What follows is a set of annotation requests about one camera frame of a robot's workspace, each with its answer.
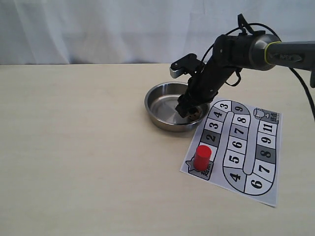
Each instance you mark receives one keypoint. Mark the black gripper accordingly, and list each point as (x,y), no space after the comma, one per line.
(203,87)

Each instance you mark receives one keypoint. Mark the wooden die black pips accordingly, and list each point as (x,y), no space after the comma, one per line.
(195,116)

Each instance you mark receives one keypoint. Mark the red cylinder game piece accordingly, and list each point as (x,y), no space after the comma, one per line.
(202,157)

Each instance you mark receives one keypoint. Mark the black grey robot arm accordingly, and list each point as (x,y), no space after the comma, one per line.
(230,54)

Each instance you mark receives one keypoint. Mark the stainless steel round bowl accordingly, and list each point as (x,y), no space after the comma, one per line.
(160,103)

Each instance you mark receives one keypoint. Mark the printed paper game board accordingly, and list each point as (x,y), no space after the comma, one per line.
(245,142)

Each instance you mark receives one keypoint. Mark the white curtain backdrop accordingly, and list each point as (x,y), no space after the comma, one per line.
(135,31)

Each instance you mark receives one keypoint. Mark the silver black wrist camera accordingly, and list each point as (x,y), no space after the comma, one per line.
(189,64)

